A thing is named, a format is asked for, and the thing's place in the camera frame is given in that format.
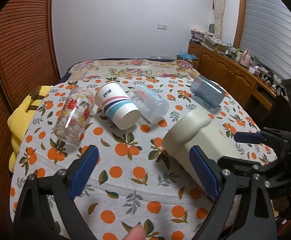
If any cream insulated steel cup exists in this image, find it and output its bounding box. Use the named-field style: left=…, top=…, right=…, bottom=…
left=162, top=108, right=239, bottom=199

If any dark blue translucent cup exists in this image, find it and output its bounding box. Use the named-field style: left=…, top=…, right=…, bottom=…
left=190, top=75, right=225, bottom=109

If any clear frosted plastic cup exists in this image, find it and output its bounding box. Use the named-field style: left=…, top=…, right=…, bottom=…
left=128, top=85, right=169, bottom=124

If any white striped paper cup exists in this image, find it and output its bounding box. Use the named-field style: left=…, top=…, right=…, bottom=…
left=94, top=82, right=141, bottom=131

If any person's hand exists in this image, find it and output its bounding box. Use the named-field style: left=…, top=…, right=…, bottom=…
left=123, top=224, right=146, bottom=240

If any wooden sideboard cabinet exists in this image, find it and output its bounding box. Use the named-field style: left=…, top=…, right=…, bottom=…
left=188, top=41, right=276, bottom=122

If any pink kettle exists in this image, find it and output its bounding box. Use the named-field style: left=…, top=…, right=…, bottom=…
left=239, top=49, right=251, bottom=68

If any orange print tablecloth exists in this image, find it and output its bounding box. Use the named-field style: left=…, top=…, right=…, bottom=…
left=9, top=75, right=279, bottom=240

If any glass with red print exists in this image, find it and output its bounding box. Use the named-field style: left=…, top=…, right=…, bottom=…
left=53, top=87, right=94, bottom=144

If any yellow blanket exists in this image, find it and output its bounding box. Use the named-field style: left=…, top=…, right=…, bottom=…
left=7, top=86, right=52, bottom=173

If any grey window blind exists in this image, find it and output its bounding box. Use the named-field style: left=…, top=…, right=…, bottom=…
left=239, top=0, right=291, bottom=79

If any cluttered stack of boxes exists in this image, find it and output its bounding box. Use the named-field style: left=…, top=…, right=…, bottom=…
left=191, top=29, right=229, bottom=53

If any blue tissue box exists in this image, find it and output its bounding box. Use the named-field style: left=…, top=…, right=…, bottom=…
left=177, top=52, right=199, bottom=62

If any floral bed quilt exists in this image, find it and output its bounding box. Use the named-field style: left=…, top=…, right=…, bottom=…
left=61, top=59, right=199, bottom=82

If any cream curtain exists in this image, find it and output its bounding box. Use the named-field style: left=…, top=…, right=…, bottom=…
left=213, top=0, right=226, bottom=39

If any wooden louvered wardrobe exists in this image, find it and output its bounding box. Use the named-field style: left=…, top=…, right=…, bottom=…
left=0, top=0, right=60, bottom=233

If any wall power strip outlet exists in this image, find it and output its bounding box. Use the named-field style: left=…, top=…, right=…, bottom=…
left=149, top=55, right=172, bottom=60

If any white wall switch plate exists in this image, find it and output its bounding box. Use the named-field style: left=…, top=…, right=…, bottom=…
left=157, top=24, right=168, bottom=30

